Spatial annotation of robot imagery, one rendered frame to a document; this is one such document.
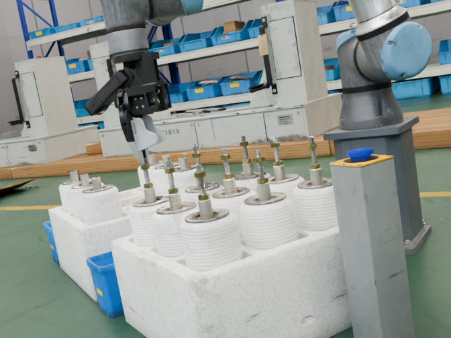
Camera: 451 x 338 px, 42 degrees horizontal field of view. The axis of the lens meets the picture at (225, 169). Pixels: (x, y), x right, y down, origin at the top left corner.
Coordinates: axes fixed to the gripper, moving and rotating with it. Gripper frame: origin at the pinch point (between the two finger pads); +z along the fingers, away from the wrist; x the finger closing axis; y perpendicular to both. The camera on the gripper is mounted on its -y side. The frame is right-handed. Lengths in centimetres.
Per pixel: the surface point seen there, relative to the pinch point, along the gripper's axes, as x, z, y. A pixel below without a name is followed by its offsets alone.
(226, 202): -4.2, 9.8, 17.5
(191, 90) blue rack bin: 515, -2, -170
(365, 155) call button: -15.8, 2.2, 44.4
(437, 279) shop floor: 15, 34, 53
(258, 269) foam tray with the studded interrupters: -19.0, 18.0, 25.7
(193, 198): 3.8, 10.2, 8.2
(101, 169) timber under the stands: 225, 32, -136
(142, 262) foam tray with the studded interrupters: -12.5, 17.6, 2.5
